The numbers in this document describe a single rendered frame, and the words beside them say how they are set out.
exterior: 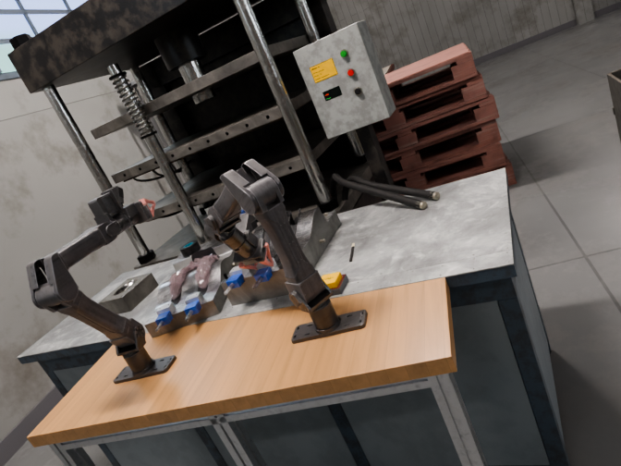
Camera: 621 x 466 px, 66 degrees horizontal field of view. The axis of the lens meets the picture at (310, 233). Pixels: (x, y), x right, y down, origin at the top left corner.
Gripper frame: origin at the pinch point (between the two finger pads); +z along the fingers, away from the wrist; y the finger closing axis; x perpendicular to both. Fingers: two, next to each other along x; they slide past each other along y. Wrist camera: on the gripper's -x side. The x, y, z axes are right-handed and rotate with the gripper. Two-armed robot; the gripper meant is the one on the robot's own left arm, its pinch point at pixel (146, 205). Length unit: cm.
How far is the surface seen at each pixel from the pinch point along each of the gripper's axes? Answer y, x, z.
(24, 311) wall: 204, 49, 94
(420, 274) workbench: -84, 40, -21
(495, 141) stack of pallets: -125, 77, 239
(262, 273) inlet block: -38, 30, -16
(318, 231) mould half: -49, 32, 15
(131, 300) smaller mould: 38, 36, 13
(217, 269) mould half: -11.7, 30.6, 3.4
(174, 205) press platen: 43, 15, 78
